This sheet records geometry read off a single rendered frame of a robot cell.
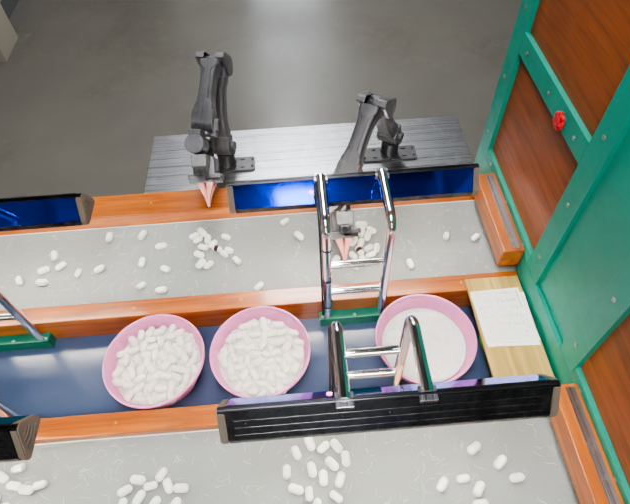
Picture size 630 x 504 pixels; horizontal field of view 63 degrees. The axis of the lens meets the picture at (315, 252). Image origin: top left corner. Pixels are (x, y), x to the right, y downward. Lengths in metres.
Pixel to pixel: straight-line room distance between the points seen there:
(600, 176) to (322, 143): 1.11
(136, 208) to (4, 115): 2.17
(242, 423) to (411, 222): 0.93
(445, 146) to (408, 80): 1.52
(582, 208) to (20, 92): 3.48
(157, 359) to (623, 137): 1.20
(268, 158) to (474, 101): 1.76
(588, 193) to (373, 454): 0.76
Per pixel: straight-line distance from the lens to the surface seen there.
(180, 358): 1.47
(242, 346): 1.43
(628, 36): 1.16
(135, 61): 3.95
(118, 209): 1.80
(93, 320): 1.58
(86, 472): 1.43
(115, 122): 3.46
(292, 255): 1.58
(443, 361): 1.43
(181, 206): 1.74
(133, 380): 1.48
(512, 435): 1.39
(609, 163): 1.18
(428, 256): 1.59
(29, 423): 1.13
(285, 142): 2.03
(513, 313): 1.49
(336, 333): 1.00
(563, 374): 1.42
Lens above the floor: 2.01
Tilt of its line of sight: 53 degrees down
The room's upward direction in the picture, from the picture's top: 3 degrees counter-clockwise
